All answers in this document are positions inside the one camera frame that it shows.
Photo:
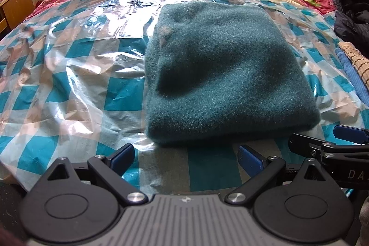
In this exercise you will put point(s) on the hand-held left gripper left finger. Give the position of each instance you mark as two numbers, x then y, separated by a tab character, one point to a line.
122	157

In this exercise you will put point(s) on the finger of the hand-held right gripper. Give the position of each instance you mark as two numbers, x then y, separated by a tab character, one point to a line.
305	143
350	133

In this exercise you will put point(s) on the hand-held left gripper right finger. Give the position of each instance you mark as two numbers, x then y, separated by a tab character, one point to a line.
249	161

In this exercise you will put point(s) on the teal fuzzy sweater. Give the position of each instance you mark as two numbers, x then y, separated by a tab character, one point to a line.
224	73

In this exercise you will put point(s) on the blue towel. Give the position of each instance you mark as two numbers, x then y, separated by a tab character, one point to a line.
353	76

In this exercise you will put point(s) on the striped beige cloth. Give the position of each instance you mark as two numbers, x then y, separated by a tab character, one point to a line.
359	64

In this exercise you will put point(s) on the checked plastic sheet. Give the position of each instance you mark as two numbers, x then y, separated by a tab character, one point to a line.
86	67

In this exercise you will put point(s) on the black jacket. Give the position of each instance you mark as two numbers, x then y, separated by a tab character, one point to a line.
354	18

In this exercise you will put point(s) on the wooden bedside cabinet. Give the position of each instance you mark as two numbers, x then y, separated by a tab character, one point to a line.
18	4

